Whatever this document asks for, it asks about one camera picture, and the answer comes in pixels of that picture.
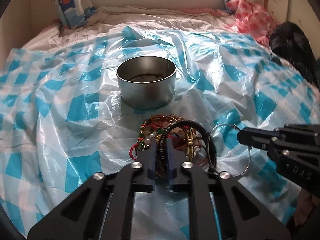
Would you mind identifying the silver wire hoop bangle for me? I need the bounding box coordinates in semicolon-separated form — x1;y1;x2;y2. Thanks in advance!
206;124;252;178

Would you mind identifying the black braided cord bracelet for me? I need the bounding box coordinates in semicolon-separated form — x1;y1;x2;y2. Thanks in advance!
156;120;218;178

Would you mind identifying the blue white checkered plastic sheet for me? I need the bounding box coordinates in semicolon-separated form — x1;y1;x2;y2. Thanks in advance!
1;27;319;236

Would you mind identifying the black bag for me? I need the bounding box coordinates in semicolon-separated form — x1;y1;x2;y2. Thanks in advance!
269;22;319;87

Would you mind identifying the red white checkered plastic bag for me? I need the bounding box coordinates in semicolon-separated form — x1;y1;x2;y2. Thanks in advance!
226;0;277;48

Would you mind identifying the round silver metal tin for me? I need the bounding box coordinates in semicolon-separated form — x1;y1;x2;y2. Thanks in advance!
117;56;177;110

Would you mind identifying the striped beige bed sheet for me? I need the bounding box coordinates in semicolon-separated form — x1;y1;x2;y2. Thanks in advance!
22;6;236;52

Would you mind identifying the blue white patterned curtain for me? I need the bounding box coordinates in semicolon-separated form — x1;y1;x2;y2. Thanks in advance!
54;0;97;29

